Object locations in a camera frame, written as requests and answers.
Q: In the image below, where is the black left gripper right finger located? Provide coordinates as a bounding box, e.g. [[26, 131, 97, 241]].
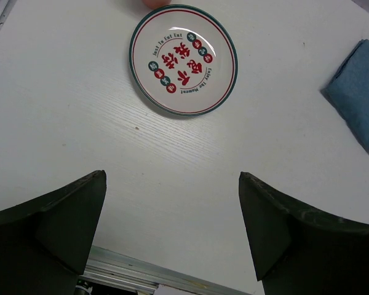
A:
[[239, 172, 369, 294]]

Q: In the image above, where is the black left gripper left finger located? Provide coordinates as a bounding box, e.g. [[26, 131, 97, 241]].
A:
[[0, 170, 107, 294]]

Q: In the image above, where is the blue cloth napkin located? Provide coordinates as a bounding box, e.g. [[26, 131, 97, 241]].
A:
[[320, 39, 369, 153]]

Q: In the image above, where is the white plate with red characters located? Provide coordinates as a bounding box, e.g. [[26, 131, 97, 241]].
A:
[[129, 4, 238, 117]]

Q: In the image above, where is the pink plastic cup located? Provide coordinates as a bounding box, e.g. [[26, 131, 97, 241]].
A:
[[142, 0, 171, 9]]

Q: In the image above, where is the aluminium table edge rail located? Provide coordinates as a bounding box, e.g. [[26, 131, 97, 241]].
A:
[[79, 246, 243, 295]]

